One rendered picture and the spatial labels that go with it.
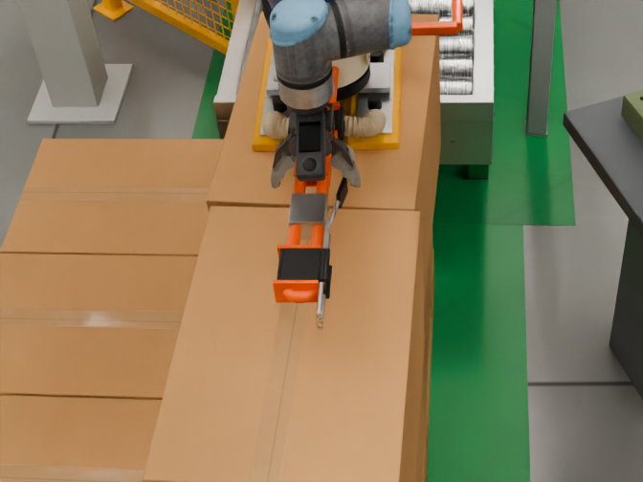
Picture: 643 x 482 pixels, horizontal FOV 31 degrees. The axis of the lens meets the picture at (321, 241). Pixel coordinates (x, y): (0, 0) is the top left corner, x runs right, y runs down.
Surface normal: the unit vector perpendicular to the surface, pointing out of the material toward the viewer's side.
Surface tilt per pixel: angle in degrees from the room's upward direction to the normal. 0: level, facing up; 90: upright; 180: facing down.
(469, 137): 90
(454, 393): 0
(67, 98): 90
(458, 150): 90
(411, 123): 0
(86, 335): 0
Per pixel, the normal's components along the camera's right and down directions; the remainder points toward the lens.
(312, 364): -0.08, -0.68
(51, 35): -0.10, 0.73
